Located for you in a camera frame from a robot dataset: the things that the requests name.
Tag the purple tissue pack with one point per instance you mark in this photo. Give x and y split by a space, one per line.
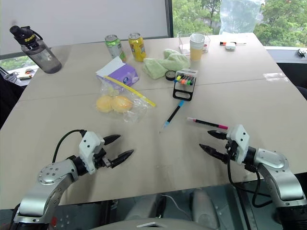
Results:
121 72

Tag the green towel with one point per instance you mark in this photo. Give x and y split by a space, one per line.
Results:
165 63

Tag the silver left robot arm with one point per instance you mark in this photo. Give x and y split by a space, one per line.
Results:
49 177

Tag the round yellow bread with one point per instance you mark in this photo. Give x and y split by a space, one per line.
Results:
121 103
103 103

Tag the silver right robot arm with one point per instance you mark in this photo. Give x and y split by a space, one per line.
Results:
275 170

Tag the clear zip bag yellow seal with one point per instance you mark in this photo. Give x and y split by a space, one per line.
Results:
136 105

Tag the silver robot leg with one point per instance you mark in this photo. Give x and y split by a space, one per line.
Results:
202 207

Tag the yellow drink can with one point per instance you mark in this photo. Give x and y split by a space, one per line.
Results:
138 48

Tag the white yellow paper cup stack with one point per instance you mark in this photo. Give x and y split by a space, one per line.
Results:
197 48

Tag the clear plastic bag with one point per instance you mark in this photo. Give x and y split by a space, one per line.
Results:
239 16

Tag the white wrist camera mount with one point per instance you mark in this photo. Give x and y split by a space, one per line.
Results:
238 141
89 146

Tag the green drink can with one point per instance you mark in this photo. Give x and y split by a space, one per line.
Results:
115 48

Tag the small black object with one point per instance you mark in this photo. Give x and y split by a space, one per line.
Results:
302 52

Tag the small white case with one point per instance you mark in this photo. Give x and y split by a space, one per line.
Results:
230 45

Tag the black pen with blue cap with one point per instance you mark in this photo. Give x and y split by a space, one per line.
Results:
173 115

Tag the dark sports water bottle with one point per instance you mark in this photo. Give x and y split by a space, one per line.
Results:
42 56

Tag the red black marker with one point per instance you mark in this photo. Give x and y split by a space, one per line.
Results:
222 43

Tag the black highlighter marker set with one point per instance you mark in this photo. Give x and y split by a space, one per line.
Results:
184 89

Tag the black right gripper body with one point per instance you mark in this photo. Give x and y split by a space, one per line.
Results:
230 149

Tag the clear plastic container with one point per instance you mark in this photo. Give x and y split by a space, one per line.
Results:
183 44

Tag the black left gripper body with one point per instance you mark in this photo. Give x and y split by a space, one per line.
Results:
102 157

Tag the black tape roll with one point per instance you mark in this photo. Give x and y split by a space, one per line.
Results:
170 75

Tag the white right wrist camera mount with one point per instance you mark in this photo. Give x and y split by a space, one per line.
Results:
238 141

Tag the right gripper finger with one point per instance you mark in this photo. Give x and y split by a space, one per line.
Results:
213 151
217 134

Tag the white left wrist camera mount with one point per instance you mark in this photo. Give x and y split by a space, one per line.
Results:
89 146

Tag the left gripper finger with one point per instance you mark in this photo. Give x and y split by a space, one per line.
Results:
112 138
122 157

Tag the black pen with pink cap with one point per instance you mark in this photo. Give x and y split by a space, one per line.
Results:
207 123

